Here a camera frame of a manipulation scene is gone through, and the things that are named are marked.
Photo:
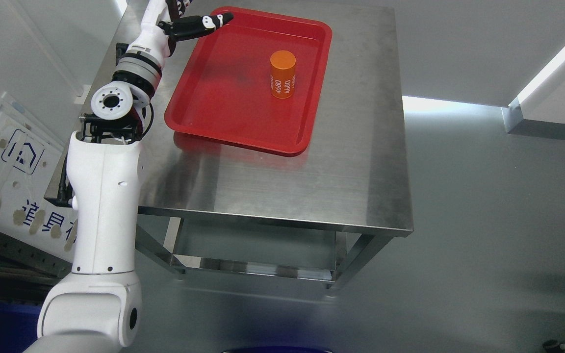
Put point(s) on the orange cylindrical capacitor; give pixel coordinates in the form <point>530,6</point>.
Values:
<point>282,74</point>

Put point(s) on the red plastic tray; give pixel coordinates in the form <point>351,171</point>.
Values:
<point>224,92</point>

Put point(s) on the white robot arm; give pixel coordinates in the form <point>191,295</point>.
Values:
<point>97,307</point>

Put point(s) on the blue bin far left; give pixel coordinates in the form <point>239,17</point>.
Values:
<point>17,327</point>

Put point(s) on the steel shelf rack frame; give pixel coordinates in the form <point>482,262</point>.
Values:
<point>27,274</point>

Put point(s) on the stainless steel table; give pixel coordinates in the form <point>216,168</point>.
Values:
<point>352,179</point>

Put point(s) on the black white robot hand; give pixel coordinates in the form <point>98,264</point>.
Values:
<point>164,24</point>

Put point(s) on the white sign board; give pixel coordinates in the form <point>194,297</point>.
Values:
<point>29,156</point>

